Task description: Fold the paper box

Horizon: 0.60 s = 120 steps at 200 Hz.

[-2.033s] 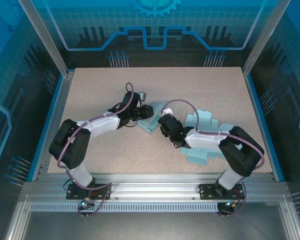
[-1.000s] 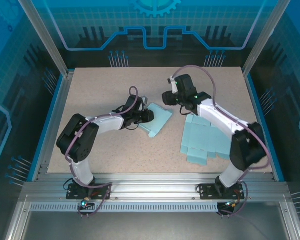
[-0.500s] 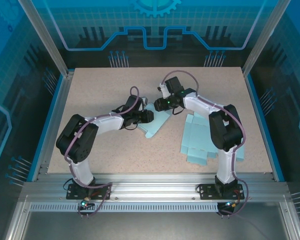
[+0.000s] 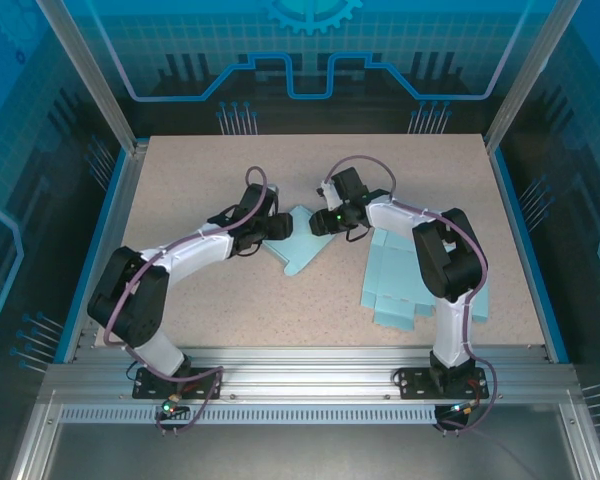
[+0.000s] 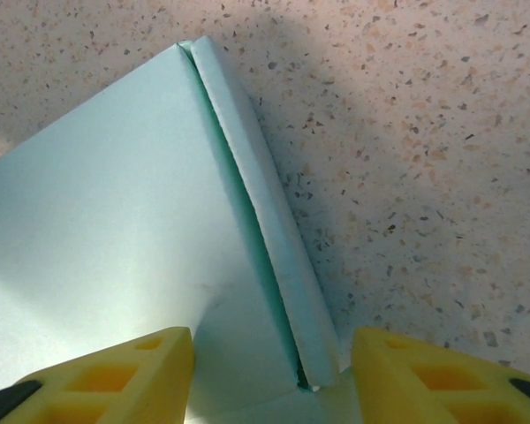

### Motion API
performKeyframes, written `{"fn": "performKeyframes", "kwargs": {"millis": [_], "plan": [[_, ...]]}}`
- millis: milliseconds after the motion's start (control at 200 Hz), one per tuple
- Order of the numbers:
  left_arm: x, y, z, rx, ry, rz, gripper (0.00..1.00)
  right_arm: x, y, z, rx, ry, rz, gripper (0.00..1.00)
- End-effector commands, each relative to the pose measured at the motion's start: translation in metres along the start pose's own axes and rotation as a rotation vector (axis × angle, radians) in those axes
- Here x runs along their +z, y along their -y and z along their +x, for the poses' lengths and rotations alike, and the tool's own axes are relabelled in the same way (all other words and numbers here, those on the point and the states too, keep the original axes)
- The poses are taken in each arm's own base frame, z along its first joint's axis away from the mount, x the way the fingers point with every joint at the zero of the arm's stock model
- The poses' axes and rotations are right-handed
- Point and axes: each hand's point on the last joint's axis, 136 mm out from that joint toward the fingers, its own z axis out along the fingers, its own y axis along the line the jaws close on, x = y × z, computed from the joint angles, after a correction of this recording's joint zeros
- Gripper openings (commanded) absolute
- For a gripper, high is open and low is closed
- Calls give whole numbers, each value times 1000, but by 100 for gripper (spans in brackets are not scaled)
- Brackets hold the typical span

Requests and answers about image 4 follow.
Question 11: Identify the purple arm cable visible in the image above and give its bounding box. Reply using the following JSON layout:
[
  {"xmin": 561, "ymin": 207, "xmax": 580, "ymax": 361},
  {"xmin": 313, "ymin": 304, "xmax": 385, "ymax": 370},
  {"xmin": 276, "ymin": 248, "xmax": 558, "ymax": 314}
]
[
  {"xmin": 102, "ymin": 165, "xmax": 226, "ymax": 436},
  {"xmin": 324, "ymin": 156, "xmax": 496, "ymax": 436}
]

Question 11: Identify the aluminium frame post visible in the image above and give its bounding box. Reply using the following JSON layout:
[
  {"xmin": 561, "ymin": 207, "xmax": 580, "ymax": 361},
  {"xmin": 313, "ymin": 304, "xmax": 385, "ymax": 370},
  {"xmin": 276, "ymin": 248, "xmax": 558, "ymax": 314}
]
[
  {"xmin": 483, "ymin": 0, "xmax": 582, "ymax": 154},
  {"xmin": 34, "ymin": 0, "xmax": 150, "ymax": 156}
]

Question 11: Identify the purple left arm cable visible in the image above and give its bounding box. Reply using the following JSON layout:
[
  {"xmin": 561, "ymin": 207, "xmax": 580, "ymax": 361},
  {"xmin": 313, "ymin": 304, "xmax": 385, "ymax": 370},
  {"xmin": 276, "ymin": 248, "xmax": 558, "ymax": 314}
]
[{"xmin": 102, "ymin": 165, "xmax": 226, "ymax": 436}]

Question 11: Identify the teal paper box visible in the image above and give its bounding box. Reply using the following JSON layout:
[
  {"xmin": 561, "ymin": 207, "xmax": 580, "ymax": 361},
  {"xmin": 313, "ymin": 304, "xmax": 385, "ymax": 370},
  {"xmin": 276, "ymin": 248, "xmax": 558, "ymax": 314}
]
[
  {"xmin": 359, "ymin": 228, "xmax": 492, "ymax": 334},
  {"xmin": 262, "ymin": 204, "xmax": 337, "ymax": 277}
]

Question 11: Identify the blue edged side rail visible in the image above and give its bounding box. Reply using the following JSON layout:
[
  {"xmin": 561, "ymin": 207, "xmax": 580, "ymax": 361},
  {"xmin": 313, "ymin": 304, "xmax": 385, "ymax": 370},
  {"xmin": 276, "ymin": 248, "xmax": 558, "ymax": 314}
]
[
  {"xmin": 489, "ymin": 147, "xmax": 570, "ymax": 365},
  {"xmin": 62, "ymin": 142, "xmax": 149, "ymax": 361}
]

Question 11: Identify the aluminium mounting beam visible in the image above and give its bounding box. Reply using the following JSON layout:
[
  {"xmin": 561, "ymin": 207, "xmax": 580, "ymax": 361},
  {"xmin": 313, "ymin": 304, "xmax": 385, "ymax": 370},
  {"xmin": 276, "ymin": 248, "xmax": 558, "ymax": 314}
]
[{"xmin": 44, "ymin": 344, "xmax": 579, "ymax": 406}]

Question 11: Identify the slotted grey cable duct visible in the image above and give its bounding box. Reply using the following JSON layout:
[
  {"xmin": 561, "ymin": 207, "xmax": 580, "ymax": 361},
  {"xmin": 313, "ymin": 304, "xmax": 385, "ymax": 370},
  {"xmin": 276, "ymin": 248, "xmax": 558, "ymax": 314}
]
[{"xmin": 59, "ymin": 405, "xmax": 440, "ymax": 426}]

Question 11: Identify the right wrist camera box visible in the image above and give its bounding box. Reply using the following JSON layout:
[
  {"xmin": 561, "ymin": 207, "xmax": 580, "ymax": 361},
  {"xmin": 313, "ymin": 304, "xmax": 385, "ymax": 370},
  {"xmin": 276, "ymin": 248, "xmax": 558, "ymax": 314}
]
[{"xmin": 318, "ymin": 180, "xmax": 342, "ymax": 212}]

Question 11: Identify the small board with green light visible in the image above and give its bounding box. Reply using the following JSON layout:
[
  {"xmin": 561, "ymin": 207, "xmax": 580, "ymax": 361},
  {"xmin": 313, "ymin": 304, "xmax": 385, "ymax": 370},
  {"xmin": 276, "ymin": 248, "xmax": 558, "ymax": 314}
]
[
  {"xmin": 437, "ymin": 399, "xmax": 481, "ymax": 421},
  {"xmin": 158, "ymin": 394, "xmax": 190, "ymax": 417}
]

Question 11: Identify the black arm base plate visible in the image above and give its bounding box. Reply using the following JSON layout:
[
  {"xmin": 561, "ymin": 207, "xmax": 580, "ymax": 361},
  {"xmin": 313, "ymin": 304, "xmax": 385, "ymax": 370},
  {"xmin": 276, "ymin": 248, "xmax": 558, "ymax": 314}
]
[
  {"xmin": 397, "ymin": 367, "xmax": 486, "ymax": 401},
  {"xmin": 132, "ymin": 367, "xmax": 226, "ymax": 401}
]

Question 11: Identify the aluminium lower frame rail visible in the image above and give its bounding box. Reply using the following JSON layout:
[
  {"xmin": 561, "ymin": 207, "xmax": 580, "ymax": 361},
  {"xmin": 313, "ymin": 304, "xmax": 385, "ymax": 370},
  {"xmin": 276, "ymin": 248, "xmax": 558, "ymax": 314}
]
[
  {"xmin": 7, "ymin": 389, "xmax": 64, "ymax": 480},
  {"xmin": 557, "ymin": 389, "xmax": 600, "ymax": 480}
]

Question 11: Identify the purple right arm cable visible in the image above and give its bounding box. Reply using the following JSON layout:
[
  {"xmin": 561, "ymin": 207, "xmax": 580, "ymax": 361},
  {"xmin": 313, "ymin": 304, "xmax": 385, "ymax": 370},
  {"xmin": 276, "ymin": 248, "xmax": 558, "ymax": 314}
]
[{"xmin": 324, "ymin": 156, "xmax": 496, "ymax": 436}]

